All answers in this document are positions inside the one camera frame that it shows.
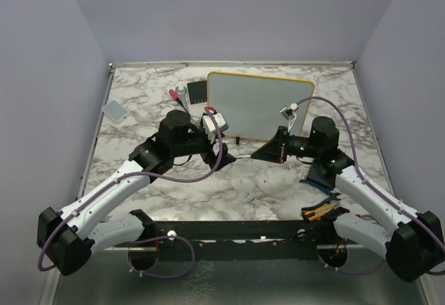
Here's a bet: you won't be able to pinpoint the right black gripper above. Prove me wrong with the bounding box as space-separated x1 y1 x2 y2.
252 126 322 163

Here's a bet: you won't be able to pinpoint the yellow framed whiteboard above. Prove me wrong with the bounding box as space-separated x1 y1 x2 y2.
207 71 315 141

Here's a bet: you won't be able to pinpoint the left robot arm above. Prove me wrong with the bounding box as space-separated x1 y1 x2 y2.
37 107 235 276

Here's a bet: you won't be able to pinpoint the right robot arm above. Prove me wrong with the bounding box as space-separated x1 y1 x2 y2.
251 116 444 282

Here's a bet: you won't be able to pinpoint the black flat box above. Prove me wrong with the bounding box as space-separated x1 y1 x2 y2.
306 163 336 190

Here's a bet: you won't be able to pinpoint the yellow black stripper tool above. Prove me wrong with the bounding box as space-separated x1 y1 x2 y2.
300 202 340 222

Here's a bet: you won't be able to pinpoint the white square device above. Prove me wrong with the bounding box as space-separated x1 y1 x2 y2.
102 100 129 124

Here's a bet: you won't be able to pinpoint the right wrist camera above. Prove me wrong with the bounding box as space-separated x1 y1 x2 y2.
280 103 299 132

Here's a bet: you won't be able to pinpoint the black network switch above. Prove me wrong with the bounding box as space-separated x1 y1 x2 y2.
187 80 207 104

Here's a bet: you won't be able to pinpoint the blue handled cutters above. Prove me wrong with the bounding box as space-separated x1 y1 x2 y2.
299 179 340 201

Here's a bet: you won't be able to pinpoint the red handled screwdriver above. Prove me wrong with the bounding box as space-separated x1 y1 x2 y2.
169 89 183 107

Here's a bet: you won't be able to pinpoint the black base frame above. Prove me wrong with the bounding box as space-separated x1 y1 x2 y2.
111 214 359 263

